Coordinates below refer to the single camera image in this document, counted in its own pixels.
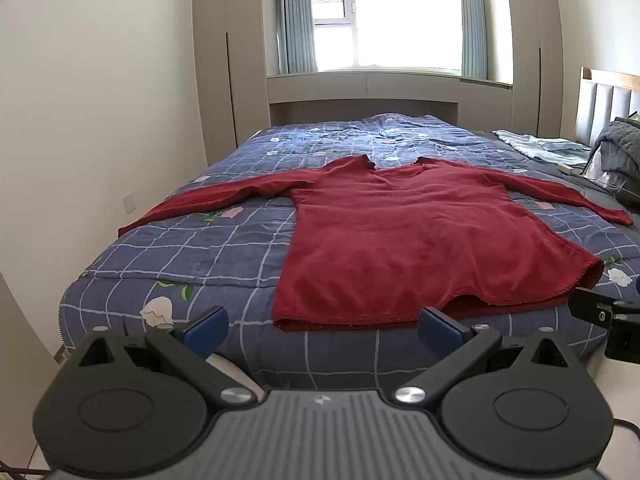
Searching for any blue-grey curtain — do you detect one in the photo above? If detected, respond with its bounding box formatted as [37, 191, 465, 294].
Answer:
[457, 0, 489, 80]
[275, 0, 321, 75]

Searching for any red long-sleeved shirt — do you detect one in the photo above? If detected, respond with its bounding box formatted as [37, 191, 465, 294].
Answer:
[117, 154, 635, 334]

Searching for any grey quilted jacket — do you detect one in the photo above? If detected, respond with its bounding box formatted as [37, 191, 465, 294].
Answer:
[589, 117, 640, 211]

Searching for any window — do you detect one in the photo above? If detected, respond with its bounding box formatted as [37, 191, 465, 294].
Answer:
[307, 0, 464, 72]

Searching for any bed with blue plaid quilt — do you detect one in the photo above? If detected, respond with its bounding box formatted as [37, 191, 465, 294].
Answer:
[56, 112, 640, 392]

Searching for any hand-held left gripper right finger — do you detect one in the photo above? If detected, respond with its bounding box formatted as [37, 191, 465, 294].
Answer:
[393, 306, 574, 407]

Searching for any grey padded headboard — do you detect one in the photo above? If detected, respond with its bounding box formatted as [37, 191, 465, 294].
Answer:
[574, 66, 640, 149]

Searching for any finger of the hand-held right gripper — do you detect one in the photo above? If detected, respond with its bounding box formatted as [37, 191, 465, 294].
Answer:
[568, 287, 627, 334]

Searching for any black cable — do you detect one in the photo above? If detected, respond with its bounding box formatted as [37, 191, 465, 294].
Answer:
[613, 416, 640, 442]

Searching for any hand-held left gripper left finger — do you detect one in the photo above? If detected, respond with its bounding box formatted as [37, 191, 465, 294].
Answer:
[74, 305, 258, 407]

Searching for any light blue folded cloth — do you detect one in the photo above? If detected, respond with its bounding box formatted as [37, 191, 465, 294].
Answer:
[492, 129, 594, 165]

